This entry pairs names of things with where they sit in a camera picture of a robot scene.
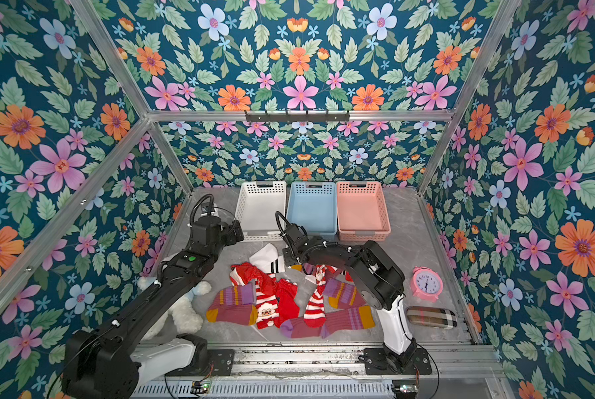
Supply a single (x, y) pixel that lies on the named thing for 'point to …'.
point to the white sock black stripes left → (267, 258)
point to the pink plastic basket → (361, 210)
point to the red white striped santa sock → (315, 315)
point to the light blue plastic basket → (312, 204)
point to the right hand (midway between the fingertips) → (295, 249)
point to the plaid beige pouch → (432, 317)
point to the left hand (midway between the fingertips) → (230, 223)
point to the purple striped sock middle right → (342, 295)
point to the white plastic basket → (259, 203)
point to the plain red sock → (284, 291)
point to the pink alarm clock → (426, 283)
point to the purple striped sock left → (234, 305)
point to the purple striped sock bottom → (349, 319)
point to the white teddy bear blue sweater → (186, 320)
